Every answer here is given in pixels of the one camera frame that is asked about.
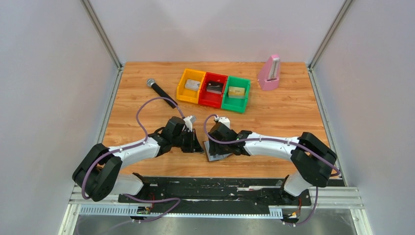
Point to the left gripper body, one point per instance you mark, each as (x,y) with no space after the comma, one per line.
(184,140)

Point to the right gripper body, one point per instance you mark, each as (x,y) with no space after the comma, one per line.
(228,146)

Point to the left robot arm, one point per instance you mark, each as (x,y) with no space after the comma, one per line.
(99,175)

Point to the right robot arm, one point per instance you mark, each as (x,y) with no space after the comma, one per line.
(313,160)

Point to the gold card in green bin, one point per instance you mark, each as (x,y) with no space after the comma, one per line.
(236,92)

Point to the black card in red bin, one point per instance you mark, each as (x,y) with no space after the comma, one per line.
(214,87)

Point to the silver card in yellow bin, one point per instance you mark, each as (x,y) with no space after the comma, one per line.
(192,85)

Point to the green plastic bin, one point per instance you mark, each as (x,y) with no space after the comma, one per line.
(234,104)

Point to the red plastic bin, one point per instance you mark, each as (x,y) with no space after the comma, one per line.
(210,99)

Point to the yellow plastic bin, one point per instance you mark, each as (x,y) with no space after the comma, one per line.
(183,94)

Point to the black microphone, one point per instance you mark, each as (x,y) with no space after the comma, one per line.
(162,93)

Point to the pink metronome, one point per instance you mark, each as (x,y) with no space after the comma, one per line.
(269,76)

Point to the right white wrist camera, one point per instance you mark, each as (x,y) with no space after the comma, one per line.
(224,120)

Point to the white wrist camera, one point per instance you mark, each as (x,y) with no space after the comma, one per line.
(189,120)
(224,120)

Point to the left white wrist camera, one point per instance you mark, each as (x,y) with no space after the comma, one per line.
(189,120)

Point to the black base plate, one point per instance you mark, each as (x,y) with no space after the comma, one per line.
(221,195)

